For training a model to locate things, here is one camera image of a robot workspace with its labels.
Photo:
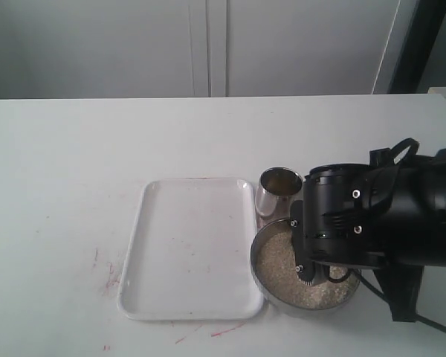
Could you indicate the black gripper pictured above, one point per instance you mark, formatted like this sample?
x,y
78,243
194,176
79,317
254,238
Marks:
x,y
342,215

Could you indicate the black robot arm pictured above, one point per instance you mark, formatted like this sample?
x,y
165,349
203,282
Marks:
x,y
389,212

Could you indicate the beige granular powder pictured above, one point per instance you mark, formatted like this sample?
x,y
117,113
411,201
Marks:
x,y
275,267

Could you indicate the wide steel rice bowl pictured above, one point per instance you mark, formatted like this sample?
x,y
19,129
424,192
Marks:
x,y
261,238

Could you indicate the small steel cup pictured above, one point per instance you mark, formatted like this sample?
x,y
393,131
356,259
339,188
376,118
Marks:
x,y
278,187

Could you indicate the white rectangular tray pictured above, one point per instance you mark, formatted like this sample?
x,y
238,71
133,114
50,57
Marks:
x,y
188,258

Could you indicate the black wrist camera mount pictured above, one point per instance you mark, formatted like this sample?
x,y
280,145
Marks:
x,y
400,286

